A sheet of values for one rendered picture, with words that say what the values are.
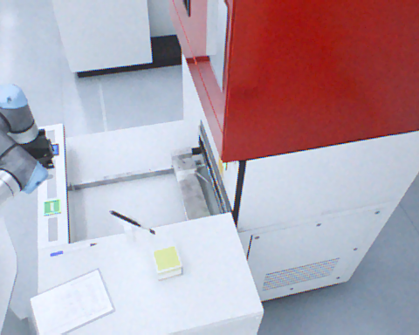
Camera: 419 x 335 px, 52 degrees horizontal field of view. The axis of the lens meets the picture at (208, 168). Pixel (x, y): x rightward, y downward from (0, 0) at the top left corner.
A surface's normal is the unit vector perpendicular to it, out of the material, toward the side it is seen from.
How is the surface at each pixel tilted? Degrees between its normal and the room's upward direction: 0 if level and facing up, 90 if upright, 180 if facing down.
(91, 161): 0
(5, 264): 0
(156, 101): 0
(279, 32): 90
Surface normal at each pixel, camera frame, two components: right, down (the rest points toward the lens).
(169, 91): 0.03, -0.64
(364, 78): 0.24, 0.76
